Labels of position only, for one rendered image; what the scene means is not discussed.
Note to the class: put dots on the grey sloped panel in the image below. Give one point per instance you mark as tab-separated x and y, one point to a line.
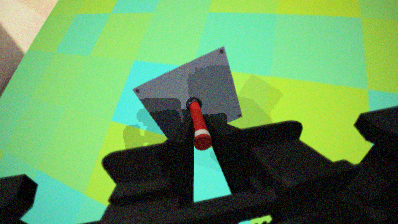
207	80

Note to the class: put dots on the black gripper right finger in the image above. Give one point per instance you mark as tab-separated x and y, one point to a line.
230	144

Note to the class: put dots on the red peg with white band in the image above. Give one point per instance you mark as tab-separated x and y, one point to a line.
201	136

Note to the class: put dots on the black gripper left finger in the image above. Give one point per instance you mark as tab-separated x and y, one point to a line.
175	155

